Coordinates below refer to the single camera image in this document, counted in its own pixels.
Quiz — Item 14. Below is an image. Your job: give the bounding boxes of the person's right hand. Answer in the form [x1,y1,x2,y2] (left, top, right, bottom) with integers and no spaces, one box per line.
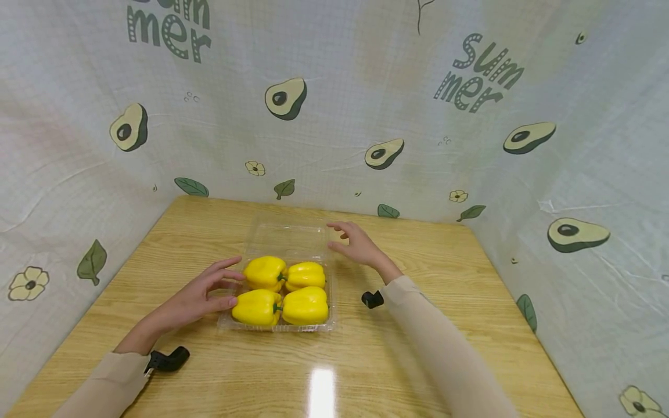
[326,221,391,270]

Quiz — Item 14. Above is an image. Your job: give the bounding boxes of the person's left hand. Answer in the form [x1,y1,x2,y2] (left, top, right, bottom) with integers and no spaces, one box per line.
[147,255,246,336]

